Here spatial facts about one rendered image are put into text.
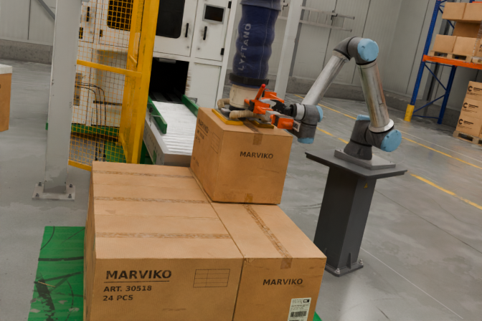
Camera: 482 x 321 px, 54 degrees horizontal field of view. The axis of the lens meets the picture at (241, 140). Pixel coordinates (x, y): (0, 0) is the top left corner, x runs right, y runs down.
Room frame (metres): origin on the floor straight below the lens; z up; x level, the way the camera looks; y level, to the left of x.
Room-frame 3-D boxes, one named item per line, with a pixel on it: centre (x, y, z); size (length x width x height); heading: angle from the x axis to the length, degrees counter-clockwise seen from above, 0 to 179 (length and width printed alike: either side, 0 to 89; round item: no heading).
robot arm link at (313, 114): (2.60, -0.36, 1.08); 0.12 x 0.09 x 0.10; 110
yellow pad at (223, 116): (2.70, 0.11, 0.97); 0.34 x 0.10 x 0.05; 20
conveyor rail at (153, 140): (4.05, 0.86, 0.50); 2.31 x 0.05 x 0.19; 20
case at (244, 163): (2.72, 0.01, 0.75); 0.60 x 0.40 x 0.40; 20
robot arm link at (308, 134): (2.62, -0.36, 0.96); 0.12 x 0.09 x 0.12; 29
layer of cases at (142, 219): (2.34, 0.20, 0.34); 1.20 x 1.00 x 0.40; 20
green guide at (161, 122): (4.40, 0.93, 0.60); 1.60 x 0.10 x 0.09; 20
